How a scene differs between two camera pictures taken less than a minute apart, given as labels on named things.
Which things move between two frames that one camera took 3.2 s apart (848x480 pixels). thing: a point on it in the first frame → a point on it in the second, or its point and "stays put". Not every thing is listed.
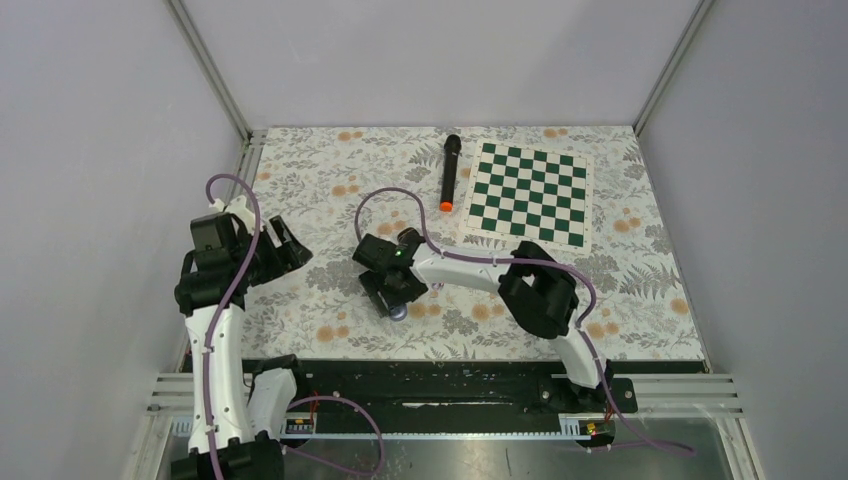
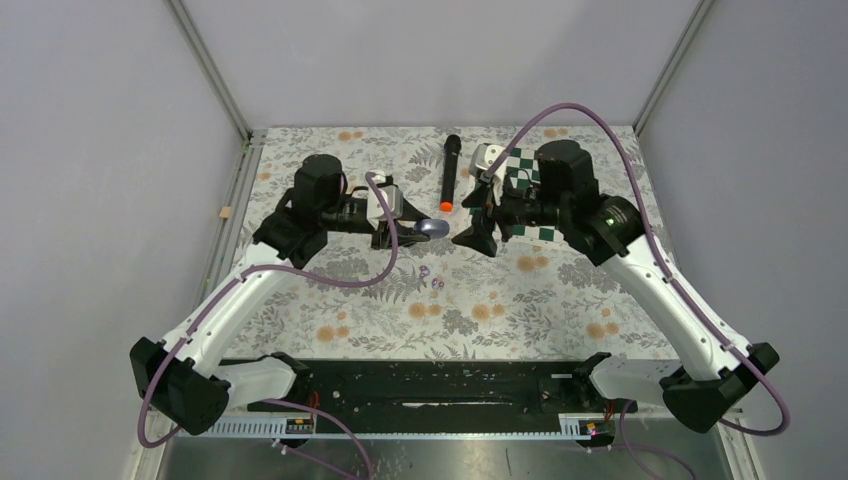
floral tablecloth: (336, 184) stays put
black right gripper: (373, 284) → (479, 236)
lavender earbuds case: (398, 312) → (432, 228)
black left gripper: (286, 257) → (382, 237)
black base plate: (455, 390) stays put
